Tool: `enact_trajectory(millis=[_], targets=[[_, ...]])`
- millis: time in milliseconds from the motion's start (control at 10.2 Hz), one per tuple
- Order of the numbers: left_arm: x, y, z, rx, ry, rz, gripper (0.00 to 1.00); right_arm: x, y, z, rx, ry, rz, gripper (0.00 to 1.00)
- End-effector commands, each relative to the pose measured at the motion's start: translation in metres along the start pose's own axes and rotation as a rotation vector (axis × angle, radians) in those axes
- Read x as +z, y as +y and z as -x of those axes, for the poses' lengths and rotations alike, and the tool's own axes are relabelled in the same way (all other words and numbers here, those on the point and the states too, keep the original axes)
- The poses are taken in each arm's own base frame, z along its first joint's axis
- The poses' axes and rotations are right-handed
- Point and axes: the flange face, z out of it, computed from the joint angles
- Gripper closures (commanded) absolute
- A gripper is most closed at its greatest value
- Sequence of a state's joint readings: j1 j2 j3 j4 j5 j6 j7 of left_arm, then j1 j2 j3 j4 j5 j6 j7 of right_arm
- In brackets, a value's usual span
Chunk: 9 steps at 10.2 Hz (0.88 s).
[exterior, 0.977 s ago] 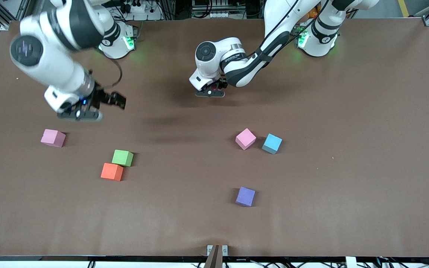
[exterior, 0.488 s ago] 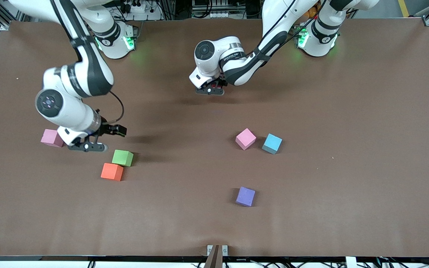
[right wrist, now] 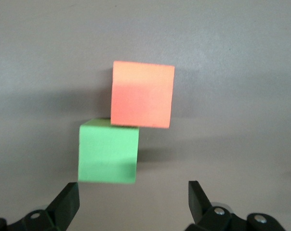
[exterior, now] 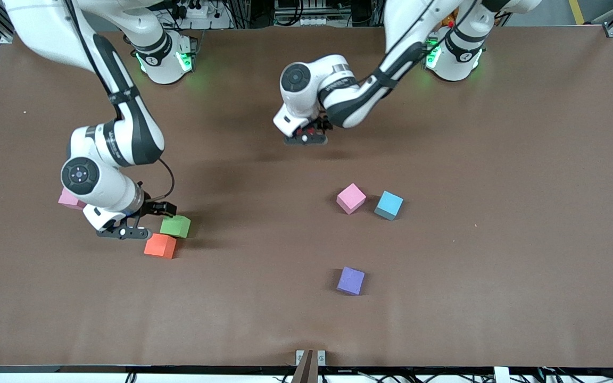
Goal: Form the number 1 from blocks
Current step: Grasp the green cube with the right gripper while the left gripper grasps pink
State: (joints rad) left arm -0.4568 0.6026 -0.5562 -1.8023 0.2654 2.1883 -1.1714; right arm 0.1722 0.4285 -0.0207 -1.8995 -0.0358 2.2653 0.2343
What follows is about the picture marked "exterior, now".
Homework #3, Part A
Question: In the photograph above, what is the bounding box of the lilac purple foam cube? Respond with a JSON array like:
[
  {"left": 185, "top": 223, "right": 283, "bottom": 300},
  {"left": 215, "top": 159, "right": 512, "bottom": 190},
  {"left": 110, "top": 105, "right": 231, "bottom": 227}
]
[{"left": 336, "top": 267, "right": 366, "bottom": 296}]

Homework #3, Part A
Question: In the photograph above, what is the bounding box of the orange foam cube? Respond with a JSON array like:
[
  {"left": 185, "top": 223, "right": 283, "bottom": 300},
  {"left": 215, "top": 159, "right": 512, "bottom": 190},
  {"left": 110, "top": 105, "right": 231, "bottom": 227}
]
[{"left": 144, "top": 233, "right": 177, "bottom": 260}]

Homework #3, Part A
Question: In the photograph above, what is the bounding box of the metal equipment rack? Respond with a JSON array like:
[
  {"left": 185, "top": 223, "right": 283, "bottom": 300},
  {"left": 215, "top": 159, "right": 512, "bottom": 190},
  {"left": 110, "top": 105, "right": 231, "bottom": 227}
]
[{"left": 274, "top": 0, "right": 382, "bottom": 28}]

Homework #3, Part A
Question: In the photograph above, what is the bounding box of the black floor cable bundle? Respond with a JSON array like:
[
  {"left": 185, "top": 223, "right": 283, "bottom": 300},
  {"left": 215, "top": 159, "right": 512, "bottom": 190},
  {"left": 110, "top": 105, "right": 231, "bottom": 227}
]
[{"left": 538, "top": 359, "right": 613, "bottom": 383}]

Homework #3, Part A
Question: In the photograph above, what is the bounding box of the green foam cube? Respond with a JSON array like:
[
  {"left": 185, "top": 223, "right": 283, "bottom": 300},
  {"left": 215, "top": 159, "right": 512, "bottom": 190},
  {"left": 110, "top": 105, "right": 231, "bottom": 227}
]
[{"left": 160, "top": 214, "right": 192, "bottom": 239}]

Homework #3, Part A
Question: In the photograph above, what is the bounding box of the metal table edge bracket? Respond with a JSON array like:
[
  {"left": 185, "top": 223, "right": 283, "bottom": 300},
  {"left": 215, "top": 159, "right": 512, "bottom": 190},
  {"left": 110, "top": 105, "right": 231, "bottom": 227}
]
[{"left": 295, "top": 349, "right": 326, "bottom": 367}]

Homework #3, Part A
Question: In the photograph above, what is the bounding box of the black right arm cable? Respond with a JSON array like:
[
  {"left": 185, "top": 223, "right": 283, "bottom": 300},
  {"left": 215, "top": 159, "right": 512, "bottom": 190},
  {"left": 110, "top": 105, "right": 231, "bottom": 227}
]
[{"left": 64, "top": 0, "right": 176, "bottom": 203}]

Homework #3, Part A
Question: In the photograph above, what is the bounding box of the white power strip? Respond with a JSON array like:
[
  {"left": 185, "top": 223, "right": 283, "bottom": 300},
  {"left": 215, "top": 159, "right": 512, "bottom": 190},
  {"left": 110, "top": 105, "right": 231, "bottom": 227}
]
[{"left": 171, "top": 0, "right": 233, "bottom": 30}]

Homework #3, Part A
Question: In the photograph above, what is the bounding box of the cyan foam cube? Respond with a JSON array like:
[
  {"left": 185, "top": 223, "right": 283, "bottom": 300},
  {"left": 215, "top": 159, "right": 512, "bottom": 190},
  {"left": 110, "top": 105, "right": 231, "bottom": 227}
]
[{"left": 374, "top": 190, "right": 404, "bottom": 221}]

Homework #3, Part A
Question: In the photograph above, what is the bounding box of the pink foam cube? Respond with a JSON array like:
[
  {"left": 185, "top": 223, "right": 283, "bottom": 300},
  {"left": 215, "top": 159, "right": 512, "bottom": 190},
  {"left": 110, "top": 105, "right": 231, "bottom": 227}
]
[
  {"left": 57, "top": 187, "right": 87, "bottom": 210},
  {"left": 336, "top": 183, "right": 367, "bottom": 215}
]

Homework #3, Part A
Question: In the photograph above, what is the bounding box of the brown camera pole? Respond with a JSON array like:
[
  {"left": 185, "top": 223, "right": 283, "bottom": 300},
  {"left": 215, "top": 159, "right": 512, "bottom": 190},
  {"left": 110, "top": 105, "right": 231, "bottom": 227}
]
[{"left": 292, "top": 349, "right": 313, "bottom": 383}]

